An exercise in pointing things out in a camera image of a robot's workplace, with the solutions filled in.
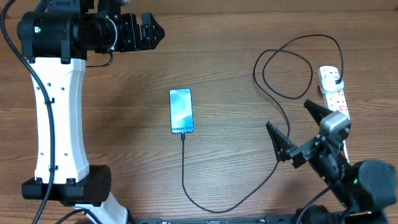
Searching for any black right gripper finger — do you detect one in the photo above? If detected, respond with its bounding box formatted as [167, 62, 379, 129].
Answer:
[266, 121, 295, 162]
[303, 100, 332, 125]

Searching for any blue Galaxy smartphone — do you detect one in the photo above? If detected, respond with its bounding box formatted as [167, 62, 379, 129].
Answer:
[169, 88, 195, 134]

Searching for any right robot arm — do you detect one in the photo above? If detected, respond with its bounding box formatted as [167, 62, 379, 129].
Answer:
[266, 100, 397, 223]

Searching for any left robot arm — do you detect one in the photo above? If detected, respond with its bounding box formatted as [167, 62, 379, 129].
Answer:
[17, 0, 165, 223]

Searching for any white charger plug adapter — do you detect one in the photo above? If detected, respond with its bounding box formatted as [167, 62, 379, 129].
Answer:
[320, 77, 345, 94]

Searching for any white power strip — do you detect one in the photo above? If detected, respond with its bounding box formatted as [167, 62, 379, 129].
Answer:
[318, 66, 350, 118]

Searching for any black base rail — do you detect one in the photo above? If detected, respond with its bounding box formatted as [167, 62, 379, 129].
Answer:
[128, 215, 295, 224]

